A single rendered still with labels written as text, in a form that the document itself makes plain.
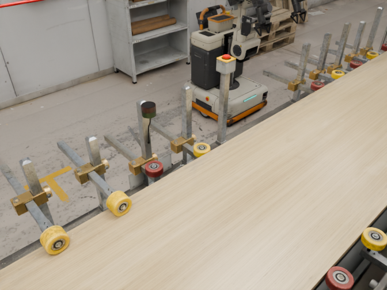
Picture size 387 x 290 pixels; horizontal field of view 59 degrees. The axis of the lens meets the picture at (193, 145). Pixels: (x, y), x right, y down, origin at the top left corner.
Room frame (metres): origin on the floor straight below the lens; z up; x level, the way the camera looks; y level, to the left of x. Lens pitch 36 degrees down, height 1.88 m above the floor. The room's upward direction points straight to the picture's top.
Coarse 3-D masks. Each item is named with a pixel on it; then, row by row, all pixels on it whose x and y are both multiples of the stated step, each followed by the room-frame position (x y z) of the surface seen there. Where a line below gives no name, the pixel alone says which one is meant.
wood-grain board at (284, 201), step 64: (384, 64) 2.29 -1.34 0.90; (256, 128) 1.47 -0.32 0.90; (320, 128) 1.47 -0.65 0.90; (384, 128) 1.48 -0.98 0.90; (192, 192) 1.01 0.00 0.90; (256, 192) 1.01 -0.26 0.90; (320, 192) 1.01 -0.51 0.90; (384, 192) 1.01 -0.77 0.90; (64, 256) 0.70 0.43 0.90; (128, 256) 0.70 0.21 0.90; (192, 256) 0.70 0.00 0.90; (256, 256) 0.70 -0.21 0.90; (320, 256) 0.71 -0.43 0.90
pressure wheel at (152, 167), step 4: (148, 164) 1.17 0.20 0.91; (152, 164) 1.18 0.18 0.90; (156, 164) 1.18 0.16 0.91; (160, 164) 1.17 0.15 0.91; (148, 168) 1.15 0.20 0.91; (152, 168) 1.15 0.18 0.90; (156, 168) 1.15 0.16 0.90; (160, 168) 1.15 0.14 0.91; (148, 172) 1.13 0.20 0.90; (152, 172) 1.12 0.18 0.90; (156, 172) 1.13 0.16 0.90; (160, 172) 1.14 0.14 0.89; (152, 176) 1.12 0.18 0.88; (156, 176) 1.13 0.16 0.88
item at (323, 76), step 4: (284, 64) 2.43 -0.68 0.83; (288, 64) 2.41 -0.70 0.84; (292, 64) 2.39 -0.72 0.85; (296, 64) 2.38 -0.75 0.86; (296, 68) 2.36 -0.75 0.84; (308, 68) 2.31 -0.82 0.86; (308, 72) 2.28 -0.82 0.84; (320, 76) 2.21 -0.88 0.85; (324, 76) 2.19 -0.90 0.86; (328, 76) 2.19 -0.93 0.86; (324, 80) 2.19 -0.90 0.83; (328, 80) 2.17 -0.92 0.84; (332, 80) 2.14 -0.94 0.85
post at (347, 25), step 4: (344, 24) 2.45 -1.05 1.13; (348, 24) 2.43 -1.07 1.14; (344, 28) 2.44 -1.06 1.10; (348, 28) 2.43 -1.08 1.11; (344, 32) 2.44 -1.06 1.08; (348, 32) 2.44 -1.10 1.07; (344, 36) 2.43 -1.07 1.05; (340, 40) 2.45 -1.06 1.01; (344, 40) 2.43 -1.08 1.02; (340, 44) 2.44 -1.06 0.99; (344, 44) 2.43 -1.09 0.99; (340, 48) 2.44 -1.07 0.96; (344, 48) 2.45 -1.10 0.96; (340, 52) 2.43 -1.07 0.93; (336, 56) 2.45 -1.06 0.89; (340, 56) 2.43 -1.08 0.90; (336, 60) 2.44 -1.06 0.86; (340, 60) 2.44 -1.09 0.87; (336, 64) 2.43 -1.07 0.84
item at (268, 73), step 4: (264, 72) 2.26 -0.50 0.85; (268, 72) 2.24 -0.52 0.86; (272, 72) 2.24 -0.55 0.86; (268, 76) 2.23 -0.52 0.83; (272, 76) 2.21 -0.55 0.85; (276, 76) 2.18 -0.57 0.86; (280, 76) 2.18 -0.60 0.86; (276, 80) 2.18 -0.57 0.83; (280, 80) 2.16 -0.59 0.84; (284, 80) 2.13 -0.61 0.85; (288, 80) 2.12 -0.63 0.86; (292, 80) 2.12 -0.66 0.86; (288, 84) 2.11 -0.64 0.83; (300, 84) 2.06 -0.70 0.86; (300, 88) 2.04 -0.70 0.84; (304, 88) 2.02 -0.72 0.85; (308, 88) 2.01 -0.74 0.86; (308, 92) 1.99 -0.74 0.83; (312, 92) 1.97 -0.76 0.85
